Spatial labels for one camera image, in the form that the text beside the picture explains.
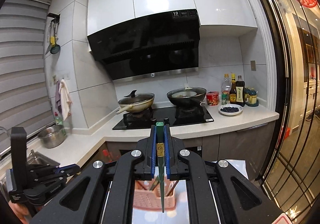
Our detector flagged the small condiment jars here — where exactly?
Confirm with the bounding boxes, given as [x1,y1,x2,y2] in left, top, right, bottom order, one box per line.
[244,88,259,107]

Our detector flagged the green dish soap bottle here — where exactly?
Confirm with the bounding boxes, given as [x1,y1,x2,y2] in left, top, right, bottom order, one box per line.
[55,112,66,136]

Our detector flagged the hanging utensil rack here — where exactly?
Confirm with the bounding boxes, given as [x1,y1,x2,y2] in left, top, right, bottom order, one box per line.
[46,12,61,55]

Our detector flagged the window blinds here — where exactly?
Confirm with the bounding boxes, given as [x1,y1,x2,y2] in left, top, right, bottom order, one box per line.
[1,0,54,156]

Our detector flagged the red instant noodle cup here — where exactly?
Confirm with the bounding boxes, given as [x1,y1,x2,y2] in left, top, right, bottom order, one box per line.
[206,91,219,106]

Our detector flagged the chrome kitchen faucet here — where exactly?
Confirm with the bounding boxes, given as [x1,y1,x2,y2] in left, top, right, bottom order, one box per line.
[0,126,10,138]

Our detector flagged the blue planet-print tablecloth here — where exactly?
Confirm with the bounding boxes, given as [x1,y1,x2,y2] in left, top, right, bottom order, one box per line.
[226,159,249,179]

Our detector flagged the black wok with lid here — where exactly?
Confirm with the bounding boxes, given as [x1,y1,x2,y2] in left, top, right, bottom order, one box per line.
[167,87,207,109]

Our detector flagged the yellow-cap sauce bottle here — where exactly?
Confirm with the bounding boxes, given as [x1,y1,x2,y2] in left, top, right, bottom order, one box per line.
[229,74,236,104]

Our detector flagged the green chopstick gold band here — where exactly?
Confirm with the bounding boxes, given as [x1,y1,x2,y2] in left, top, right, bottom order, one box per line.
[156,122,165,212]
[149,176,160,191]

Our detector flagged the stainless steel pot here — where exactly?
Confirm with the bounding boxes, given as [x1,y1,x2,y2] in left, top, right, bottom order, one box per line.
[37,125,67,149]

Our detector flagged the white plate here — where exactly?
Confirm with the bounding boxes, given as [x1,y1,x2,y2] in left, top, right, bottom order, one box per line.
[218,104,243,116]

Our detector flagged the stainless steel sink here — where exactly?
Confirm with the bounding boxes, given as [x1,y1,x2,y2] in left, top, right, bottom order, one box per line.
[1,150,60,191]

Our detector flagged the glass sliding door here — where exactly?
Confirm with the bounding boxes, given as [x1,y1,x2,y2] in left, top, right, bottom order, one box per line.
[261,0,319,223]

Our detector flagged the black range hood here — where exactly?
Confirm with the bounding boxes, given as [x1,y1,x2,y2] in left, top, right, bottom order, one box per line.
[88,9,200,81]

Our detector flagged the pink hanging towel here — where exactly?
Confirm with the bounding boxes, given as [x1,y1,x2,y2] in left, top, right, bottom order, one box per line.
[59,79,72,121]

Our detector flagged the cream wok with lid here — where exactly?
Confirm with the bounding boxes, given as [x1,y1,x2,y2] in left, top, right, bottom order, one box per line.
[117,90,155,114]

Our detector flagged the purple hanging cloth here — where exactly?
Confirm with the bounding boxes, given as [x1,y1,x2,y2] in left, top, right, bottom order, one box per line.
[55,81,62,113]

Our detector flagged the person's left hand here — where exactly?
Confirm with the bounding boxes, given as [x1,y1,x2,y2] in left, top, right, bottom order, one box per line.
[9,201,31,224]

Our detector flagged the dark soy sauce bottle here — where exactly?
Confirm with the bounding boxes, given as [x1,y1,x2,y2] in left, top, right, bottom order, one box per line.
[235,75,245,107]

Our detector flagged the dark brown chopstick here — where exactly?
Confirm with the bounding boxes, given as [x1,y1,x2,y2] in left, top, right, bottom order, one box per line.
[167,180,179,196]

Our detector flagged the pink perforated utensil holder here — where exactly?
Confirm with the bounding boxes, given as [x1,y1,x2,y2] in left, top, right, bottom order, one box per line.
[133,179,176,212]

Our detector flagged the clear oil bottle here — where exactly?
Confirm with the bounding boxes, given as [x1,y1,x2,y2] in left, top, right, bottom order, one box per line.
[221,74,231,105]

